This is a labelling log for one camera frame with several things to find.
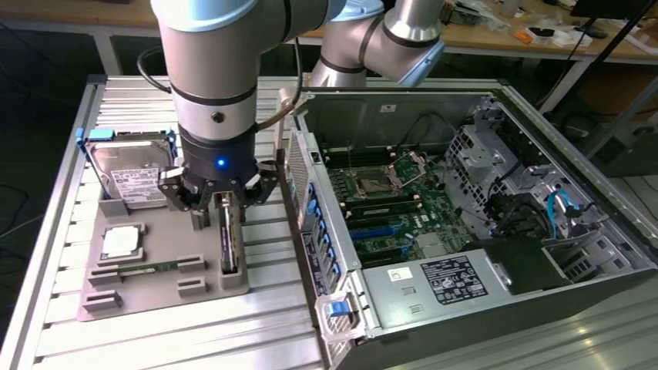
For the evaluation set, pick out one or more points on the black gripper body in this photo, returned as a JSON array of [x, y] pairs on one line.
[[218, 154]]

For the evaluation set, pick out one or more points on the green gpu card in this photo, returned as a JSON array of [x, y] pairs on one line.
[[226, 239]]

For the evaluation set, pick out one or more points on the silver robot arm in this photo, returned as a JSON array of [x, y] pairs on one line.
[[215, 58]]

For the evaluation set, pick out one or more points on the blue expansion slot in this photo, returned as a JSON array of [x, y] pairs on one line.
[[380, 232]]

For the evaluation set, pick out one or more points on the blue card clip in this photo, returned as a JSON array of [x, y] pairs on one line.
[[336, 274], [311, 198], [319, 226], [324, 241], [330, 256]]

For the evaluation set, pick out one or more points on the grey parts rack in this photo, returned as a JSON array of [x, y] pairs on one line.
[[159, 239]]

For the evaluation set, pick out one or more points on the silver cpu chip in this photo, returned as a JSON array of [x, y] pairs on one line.
[[123, 241]]

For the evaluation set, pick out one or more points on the thin locking lever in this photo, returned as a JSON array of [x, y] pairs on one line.
[[350, 154]]

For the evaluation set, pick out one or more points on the green ram stick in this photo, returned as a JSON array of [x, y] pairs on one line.
[[148, 267]]

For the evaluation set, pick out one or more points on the cpu socket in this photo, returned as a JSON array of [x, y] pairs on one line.
[[371, 184]]

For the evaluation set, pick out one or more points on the black ram stick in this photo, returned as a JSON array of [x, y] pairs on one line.
[[383, 208]]

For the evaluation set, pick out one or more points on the metal socket cover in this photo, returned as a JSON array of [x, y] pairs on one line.
[[395, 171]]

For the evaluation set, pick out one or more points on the green motherboard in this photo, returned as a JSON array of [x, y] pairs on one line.
[[426, 216]]

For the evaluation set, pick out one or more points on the blue case latch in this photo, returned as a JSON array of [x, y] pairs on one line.
[[336, 309]]

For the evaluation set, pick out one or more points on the silver chipset heatsink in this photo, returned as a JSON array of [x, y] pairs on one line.
[[431, 244]]

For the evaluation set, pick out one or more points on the grey power supply unit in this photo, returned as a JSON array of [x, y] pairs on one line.
[[406, 293]]

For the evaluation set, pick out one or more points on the black fan shroud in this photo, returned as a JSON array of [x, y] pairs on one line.
[[525, 266]]

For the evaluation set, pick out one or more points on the long wooden desk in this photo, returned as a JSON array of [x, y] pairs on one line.
[[489, 42]]

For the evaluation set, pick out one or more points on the clear plastic bags pile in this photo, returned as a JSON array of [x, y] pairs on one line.
[[489, 15]]

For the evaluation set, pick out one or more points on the open pc case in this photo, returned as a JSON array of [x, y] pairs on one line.
[[565, 308]]

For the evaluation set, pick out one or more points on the metal disk bay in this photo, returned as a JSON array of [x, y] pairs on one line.
[[597, 254]]

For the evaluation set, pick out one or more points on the orange and white box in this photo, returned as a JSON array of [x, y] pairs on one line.
[[565, 38]]

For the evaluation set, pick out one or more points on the black box under desk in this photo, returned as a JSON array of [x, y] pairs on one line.
[[627, 154]]

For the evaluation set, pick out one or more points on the black slanted pole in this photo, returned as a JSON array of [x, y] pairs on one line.
[[615, 44]]

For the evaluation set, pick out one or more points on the black computer monitor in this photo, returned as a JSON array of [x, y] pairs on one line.
[[617, 7]]

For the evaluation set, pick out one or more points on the hard disk with blue bracket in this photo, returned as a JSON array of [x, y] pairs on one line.
[[128, 169]]

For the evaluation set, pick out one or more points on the metal bracket frame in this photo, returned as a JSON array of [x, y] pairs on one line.
[[478, 154]]

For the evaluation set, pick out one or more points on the wooden desk with white frame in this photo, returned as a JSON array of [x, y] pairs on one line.
[[62, 11]]

